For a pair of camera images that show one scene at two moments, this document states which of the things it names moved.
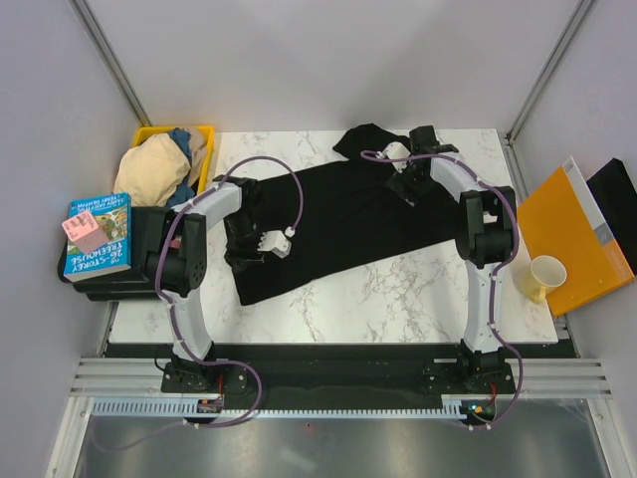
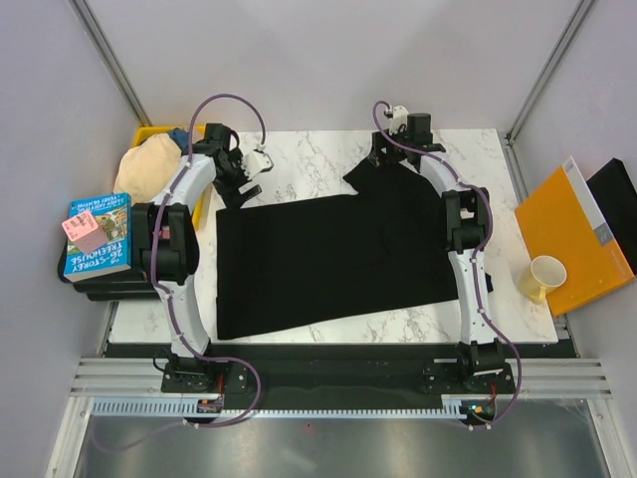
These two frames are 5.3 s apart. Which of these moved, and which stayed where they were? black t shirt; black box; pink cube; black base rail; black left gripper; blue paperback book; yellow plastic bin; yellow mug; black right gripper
Moved: black left gripper; black t shirt; black right gripper
Stayed: black box; yellow plastic bin; yellow mug; blue paperback book; black base rail; pink cube
